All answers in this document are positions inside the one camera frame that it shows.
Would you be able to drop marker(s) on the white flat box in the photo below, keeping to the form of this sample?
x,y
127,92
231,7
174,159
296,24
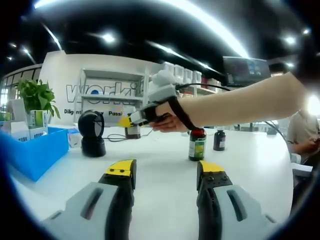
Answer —
x,y
301,165

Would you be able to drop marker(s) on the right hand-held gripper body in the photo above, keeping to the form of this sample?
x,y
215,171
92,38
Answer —
x,y
162,88

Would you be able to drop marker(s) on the small blue white carton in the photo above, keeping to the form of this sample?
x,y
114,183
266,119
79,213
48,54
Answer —
x,y
75,138

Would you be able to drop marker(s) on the green potted plant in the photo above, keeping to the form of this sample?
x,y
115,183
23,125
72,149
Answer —
x,y
37,95

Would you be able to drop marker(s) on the blue plastic bin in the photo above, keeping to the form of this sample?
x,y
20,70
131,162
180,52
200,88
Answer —
x,y
42,155

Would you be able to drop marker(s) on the group of white storage boxes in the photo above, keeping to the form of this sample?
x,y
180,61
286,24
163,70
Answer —
x,y
185,72

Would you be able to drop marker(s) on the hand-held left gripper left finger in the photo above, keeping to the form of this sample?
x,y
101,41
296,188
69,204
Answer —
x,y
100,200

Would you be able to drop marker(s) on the dark wall monitor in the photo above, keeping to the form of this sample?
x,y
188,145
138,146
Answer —
x,y
246,71

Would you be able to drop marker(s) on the wide brown medicine bottle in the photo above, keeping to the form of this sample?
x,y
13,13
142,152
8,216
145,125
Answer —
x,y
133,132

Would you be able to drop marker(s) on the person's right hand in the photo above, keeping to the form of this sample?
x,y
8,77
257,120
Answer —
x,y
170,125

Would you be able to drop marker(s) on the white table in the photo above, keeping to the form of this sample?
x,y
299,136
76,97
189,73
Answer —
x,y
166,200

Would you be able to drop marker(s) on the small brown medicine bottle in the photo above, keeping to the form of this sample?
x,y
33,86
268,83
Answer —
x,y
219,140

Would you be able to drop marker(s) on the black round barcode scanner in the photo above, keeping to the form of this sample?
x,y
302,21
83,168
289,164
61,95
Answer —
x,y
91,147

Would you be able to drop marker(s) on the green white carton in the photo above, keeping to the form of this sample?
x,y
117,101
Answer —
x,y
37,120

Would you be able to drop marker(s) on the tall green-label medicine bottle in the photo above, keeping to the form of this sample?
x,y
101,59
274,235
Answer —
x,y
197,147

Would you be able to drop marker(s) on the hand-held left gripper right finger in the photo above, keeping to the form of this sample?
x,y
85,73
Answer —
x,y
225,200

